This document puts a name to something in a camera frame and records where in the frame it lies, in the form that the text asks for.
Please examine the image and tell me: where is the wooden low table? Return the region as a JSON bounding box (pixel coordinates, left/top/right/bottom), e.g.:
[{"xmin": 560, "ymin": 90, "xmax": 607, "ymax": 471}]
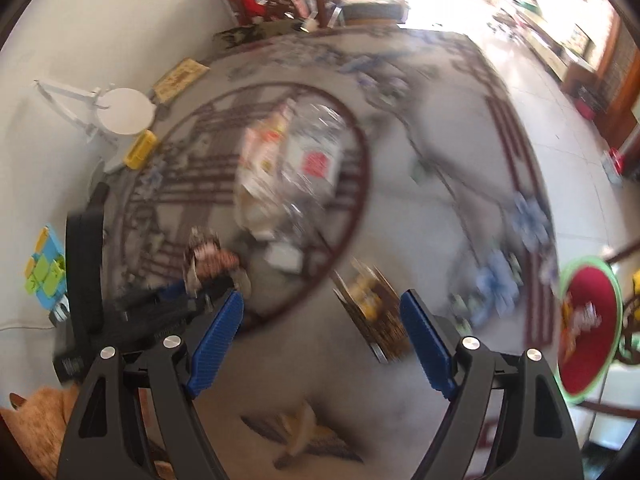
[{"xmin": 332, "ymin": 0, "xmax": 409, "ymax": 24}]

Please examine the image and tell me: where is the dark patterned cloth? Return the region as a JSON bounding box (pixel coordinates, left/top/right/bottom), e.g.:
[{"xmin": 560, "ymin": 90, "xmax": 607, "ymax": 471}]
[{"xmin": 212, "ymin": 22, "xmax": 307, "ymax": 52}]

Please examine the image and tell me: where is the crushed clear plastic bottle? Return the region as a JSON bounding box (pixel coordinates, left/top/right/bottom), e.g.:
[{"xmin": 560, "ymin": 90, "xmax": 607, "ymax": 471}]
[{"xmin": 281, "ymin": 104, "xmax": 347, "ymax": 242}]

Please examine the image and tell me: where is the wooden yellow plaque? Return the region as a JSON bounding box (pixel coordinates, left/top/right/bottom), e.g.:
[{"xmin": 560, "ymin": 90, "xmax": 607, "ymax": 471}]
[{"xmin": 152, "ymin": 58, "xmax": 210, "ymax": 104}]

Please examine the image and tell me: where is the small yellow box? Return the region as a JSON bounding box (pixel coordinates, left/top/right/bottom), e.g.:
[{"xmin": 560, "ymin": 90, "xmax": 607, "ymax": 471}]
[{"xmin": 123, "ymin": 129, "xmax": 159, "ymax": 170}]

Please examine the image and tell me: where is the torn white brown carton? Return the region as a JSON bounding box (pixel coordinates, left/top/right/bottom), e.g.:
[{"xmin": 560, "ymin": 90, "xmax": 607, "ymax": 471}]
[{"xmin": 235, "ymin": 99, "xmax": 297, "ymax": 242}]

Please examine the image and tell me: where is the white round stand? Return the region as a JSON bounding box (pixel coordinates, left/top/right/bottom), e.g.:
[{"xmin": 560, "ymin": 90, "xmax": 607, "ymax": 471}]
[{"xmin": 33, "ymin": 79, "xmax": 157, "ymax": 174}]

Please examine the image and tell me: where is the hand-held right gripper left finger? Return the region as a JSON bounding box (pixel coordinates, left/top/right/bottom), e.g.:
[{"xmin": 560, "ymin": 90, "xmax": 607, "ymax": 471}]
[{"xmin": 56, "ymin": 289, "xmax": 246, "ymax": 480}]

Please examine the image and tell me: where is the red bucket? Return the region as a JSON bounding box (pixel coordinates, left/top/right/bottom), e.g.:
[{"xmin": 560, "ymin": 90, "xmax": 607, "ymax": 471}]
[{"xmin": 573, "ymin": 85, "xmax": 602, "ymax": 121}]

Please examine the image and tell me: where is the blue plastic toy box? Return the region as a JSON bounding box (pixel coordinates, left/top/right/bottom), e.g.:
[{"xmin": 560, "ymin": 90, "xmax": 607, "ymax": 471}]
[{"xmin": 24, "ymin": 226, "xmax": 67, "ymax": 312}]

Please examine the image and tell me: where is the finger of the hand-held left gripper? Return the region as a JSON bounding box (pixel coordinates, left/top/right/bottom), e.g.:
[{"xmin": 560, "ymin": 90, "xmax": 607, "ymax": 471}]
[{"xmin": 117, "ymin": 277, "xmax": 236, "ymax": 313}]

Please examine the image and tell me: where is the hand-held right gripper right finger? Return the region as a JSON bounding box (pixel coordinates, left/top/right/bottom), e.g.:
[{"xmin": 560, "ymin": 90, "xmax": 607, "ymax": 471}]
[{"xmin": 399, "ymin": 288, "xmax": 584, "ymax": 480}]

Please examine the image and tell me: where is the light wooden tv cabinet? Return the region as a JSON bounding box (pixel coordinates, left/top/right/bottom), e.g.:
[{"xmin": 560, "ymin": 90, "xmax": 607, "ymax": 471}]
[{"xmin": 519, "ymin": 9, "xmax": 599, "ymax": 87}]

